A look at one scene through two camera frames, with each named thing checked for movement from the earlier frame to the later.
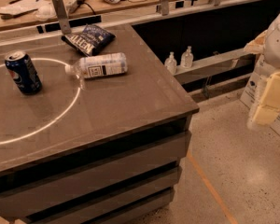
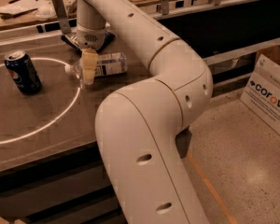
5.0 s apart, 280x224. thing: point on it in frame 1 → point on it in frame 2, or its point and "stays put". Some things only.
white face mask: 46,12 stays put
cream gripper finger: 276,93 → 89,63
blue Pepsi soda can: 23,71 stays put
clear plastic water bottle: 99,65 stays put
